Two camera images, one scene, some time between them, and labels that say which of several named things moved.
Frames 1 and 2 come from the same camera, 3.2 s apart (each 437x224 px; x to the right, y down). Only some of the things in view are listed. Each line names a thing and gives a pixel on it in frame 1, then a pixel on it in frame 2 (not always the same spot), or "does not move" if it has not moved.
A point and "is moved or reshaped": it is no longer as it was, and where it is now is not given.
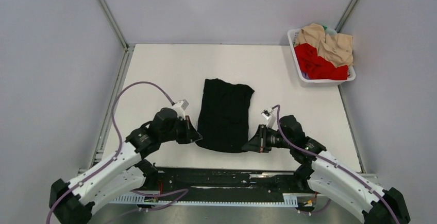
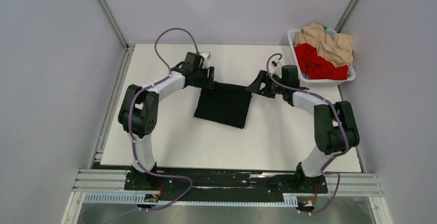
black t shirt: [223, 124] is moved or reshaped
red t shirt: [318, 67] does not move
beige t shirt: [338, 48] does not move
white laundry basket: [292, 34] does not move
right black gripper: [258, 142] -> [263, 77]
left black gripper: [191, 134] -> [207, 83]
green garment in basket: [329, 31] does not move
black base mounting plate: [232, 181] does not move
